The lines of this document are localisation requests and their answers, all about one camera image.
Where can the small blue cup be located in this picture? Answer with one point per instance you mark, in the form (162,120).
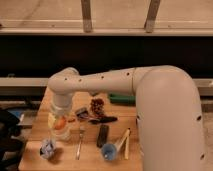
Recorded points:
(109,152)

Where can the white paper cup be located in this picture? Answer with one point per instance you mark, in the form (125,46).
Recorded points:
(61,134)

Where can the crumpled blue white wrapper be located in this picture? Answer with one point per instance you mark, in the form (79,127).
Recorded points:
(48,148)

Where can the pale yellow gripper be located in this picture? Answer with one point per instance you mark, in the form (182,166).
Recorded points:
(51,120)

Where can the small dark packet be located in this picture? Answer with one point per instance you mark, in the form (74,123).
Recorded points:
(82,113)

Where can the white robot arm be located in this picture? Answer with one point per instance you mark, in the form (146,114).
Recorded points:
(170,125)

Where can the brown pine cone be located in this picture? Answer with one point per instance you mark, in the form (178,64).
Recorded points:
(97,106)

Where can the red yellow apple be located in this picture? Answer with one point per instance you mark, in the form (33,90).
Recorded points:
(60,123)

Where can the silver fork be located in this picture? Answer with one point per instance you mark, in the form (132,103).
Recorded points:
(81,135)

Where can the dark purple eggplant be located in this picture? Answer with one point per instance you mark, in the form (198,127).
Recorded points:
(105,119)

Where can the black rectangular bar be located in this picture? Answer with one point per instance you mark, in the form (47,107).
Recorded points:
(103,135)

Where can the green rectangular object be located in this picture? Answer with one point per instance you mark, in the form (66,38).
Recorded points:
(121,99)

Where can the wooden tongs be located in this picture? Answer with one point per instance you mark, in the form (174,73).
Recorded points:
(124,142)

